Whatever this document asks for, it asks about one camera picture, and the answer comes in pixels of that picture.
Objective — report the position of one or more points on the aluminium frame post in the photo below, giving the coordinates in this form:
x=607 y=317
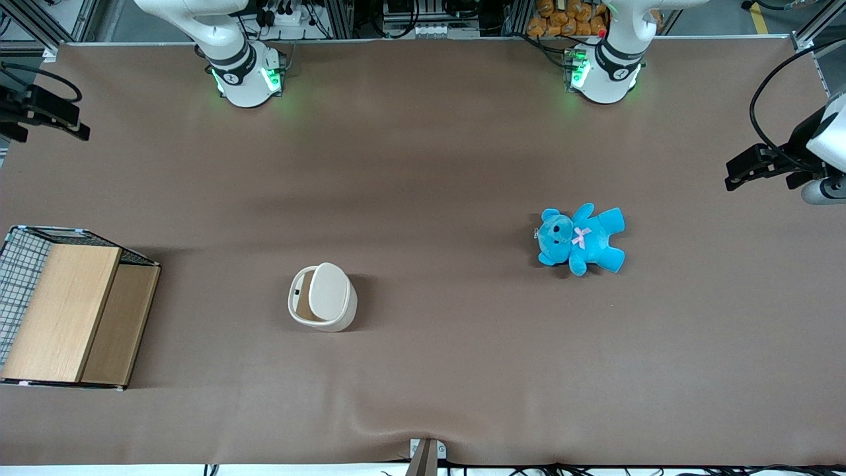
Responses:
x=816 y=23
x=30 y=23

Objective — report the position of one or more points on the brown table cloth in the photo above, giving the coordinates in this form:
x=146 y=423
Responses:
x=423 y=370

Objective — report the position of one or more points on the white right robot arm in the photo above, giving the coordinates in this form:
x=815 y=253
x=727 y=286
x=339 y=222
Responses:
x=234 y=46

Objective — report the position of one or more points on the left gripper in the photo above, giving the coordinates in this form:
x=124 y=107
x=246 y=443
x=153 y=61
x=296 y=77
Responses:
x=795 y=159

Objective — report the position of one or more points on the white electronics box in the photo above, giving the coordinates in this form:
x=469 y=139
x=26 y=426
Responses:
x=429 y=29

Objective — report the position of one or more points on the white power strip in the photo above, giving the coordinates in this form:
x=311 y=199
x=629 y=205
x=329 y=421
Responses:
x=287 y=16

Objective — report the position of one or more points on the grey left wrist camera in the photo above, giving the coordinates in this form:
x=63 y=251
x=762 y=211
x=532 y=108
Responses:
x=825 y=191

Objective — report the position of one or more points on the white trash can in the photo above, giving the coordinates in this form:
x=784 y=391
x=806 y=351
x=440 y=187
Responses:
x=334 y=324

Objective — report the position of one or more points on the metal table bracket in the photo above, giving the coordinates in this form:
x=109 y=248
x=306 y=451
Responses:
x=427 y=456

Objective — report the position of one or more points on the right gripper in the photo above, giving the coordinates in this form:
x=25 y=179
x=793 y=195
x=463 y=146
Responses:
x=14 y=109

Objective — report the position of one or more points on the wooden shelf box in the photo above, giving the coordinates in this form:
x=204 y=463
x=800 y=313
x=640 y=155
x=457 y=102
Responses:
x=63 y=311

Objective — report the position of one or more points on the blue teddy bear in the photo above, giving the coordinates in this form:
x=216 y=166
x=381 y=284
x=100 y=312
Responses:
x=585 y=241

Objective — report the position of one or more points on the white trash can lid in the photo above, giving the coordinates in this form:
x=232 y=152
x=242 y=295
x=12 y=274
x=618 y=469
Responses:
x=329 y=291

